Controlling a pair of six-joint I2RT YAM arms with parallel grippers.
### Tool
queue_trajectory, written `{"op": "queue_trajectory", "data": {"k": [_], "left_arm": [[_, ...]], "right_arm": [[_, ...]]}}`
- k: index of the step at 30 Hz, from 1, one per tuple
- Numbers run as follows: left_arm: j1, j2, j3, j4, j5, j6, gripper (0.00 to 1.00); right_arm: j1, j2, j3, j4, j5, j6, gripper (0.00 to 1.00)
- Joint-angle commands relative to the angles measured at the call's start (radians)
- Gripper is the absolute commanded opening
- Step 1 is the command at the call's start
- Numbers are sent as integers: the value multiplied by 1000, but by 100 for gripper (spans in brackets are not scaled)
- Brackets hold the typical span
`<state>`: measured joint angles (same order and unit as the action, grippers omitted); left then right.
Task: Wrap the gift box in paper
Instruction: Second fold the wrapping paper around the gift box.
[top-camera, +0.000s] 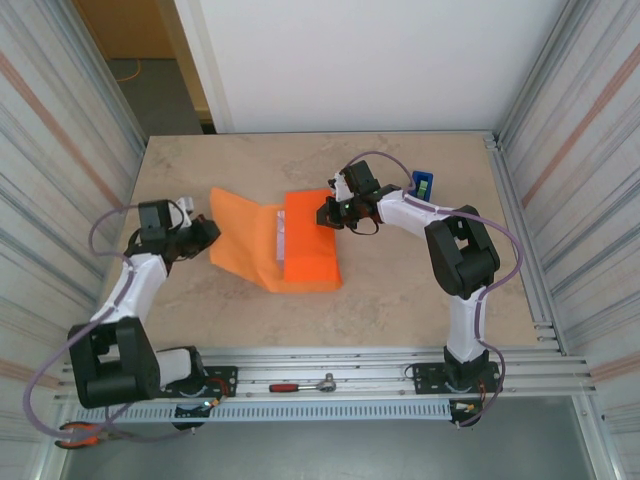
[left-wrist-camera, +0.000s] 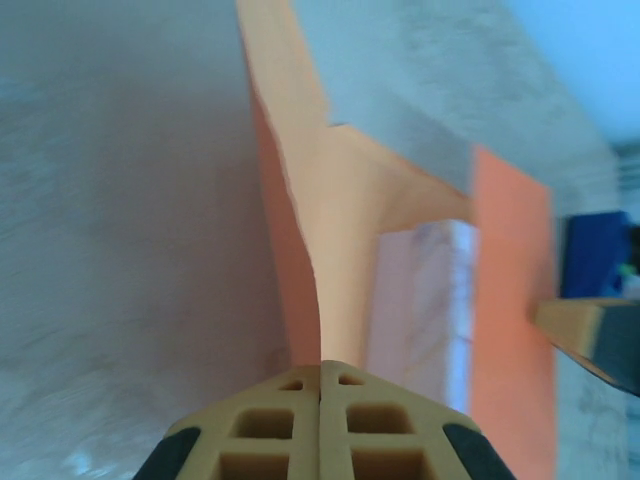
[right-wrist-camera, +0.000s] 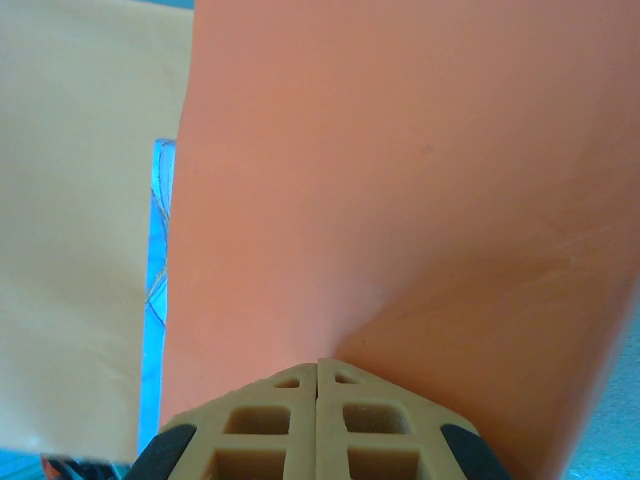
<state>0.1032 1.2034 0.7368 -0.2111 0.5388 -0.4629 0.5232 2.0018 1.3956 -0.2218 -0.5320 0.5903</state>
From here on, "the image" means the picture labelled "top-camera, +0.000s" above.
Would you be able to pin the brown wooden panel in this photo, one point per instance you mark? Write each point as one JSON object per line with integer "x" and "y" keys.
{"x": 130, "y": 27}

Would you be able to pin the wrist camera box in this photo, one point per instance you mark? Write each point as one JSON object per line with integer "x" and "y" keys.
{"x": 340, "y": 187}
{"x": 184, "y": 210}

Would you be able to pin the aluminium rail frame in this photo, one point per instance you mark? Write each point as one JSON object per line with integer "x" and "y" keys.
{"x": 350, "y": 367}

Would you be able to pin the blue tape dispenser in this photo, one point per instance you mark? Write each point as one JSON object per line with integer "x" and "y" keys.
{"x": 425, "y": 177}

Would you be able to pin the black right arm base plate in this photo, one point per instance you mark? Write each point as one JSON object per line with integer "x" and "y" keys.
{"x": 427, "y": 375}

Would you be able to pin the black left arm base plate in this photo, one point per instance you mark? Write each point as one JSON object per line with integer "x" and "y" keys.
{"x": 225, "y": 377}

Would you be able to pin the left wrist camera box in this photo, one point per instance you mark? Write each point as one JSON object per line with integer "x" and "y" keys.
{"x": 184, "y": 210}

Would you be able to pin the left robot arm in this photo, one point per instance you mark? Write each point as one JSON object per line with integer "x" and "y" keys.
{"x": 135, "y": 285}

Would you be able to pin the aluminium side rail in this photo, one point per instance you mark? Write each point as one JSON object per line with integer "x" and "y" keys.
{"x": 500, "y": 165}

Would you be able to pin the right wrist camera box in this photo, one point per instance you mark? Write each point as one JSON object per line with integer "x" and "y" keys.
{"x": 340, "y": 187}

